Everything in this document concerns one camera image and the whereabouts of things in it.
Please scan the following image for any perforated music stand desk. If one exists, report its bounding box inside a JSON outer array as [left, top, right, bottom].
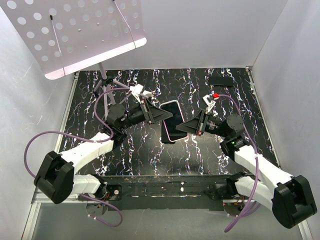
[[0, 0, 147, 80]]

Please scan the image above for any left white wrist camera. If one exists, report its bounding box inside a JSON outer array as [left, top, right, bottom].
[[129, 84, 144, 101]]

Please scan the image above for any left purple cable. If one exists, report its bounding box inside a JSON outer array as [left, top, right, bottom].
[[24, 87, 133, 228]]

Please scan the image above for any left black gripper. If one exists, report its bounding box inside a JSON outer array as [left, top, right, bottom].
[[120, 98, 174, 131]]

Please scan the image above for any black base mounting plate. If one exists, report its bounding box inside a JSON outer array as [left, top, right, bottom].
[[102, 175, 247, 211]]

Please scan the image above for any bare black phone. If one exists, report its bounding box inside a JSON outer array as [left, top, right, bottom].
[[208, 76, 234, 87]]

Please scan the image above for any aluminium side rail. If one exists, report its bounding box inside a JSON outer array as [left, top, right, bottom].
[[45, 71, 80, 153], [245, 65, 281, 168]]

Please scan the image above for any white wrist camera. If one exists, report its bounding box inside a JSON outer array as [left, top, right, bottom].
[[129, 84, 144, 101], [202, 93, 220, 113]]

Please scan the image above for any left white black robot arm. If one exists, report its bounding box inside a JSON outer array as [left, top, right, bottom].
[[34, 99, 173, 204]]

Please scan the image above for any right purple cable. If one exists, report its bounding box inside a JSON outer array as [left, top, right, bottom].
[[217, 94, 262, 233]]

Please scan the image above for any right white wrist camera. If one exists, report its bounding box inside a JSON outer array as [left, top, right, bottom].
[[202, 93, 220, 113]]

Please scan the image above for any left aluminium side rail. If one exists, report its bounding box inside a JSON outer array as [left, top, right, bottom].
[[45, 71, 80, 153]]

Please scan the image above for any right aluminium side rail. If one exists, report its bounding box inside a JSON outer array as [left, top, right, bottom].
[[245, 65, 281, 168]]

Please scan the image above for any music stand tripod pole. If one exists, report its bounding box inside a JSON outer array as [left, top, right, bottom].
[[92, 62, 152, 121]]

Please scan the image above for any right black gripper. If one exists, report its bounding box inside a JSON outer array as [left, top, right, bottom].
[[175, 108, 230, 139]]

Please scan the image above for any aluminium front rail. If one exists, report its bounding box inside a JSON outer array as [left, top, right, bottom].
[[42, 177, 255, 204]]

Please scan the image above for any purple cable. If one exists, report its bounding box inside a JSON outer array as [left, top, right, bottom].
[[24, 87, 133, 228], [217, 94, 262, 233]]

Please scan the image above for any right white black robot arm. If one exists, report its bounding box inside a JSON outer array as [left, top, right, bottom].
[[176, 110, 318, 229]]

